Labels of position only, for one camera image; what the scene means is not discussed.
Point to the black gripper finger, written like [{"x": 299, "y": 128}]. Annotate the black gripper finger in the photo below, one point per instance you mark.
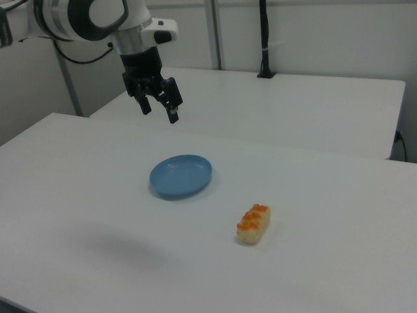
[
  {"x": 172, "y": 98},
  {"x": 145, "y": 106}
]

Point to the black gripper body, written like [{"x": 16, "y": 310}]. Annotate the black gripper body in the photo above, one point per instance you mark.
[{"x": 141, "y": 62}]

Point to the bread with orange topping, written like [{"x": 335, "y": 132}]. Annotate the bread with orange topping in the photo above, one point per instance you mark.
[{"x": 253, "y": 225}]

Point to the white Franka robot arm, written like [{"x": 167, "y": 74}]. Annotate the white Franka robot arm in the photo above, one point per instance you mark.
[{"x": 65, "y": 16}]

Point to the blue oval plate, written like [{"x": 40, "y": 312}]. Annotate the blue oval plate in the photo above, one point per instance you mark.
[{"x": 180, "y": 176}]

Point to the white table with side panel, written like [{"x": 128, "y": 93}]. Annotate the white table with side panel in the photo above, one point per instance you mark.
[{"x": 260, "y": 107}]

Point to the black pole with base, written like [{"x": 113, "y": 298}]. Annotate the black pole with base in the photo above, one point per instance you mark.
[{"x": 265, "y": 36}]

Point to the grey partition post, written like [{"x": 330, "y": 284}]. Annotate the grey partition post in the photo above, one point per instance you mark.
[
  {"x": 215, "y": 32},
  {"x": 70, "y": 84}
]

